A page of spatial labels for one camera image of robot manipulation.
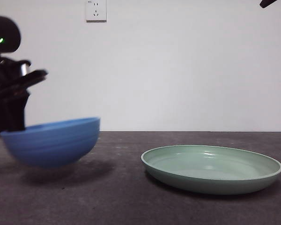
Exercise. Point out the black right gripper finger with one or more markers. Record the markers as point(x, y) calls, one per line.
point(267, 2)

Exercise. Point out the blue ribbed bowl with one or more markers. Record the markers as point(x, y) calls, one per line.
point(51, 150)

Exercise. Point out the green round plate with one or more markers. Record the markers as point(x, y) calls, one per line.
point(208, 173)

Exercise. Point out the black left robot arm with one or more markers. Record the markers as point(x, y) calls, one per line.
point(4, 30)

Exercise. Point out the white wall socket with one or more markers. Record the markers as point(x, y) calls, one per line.
point(96, 11)

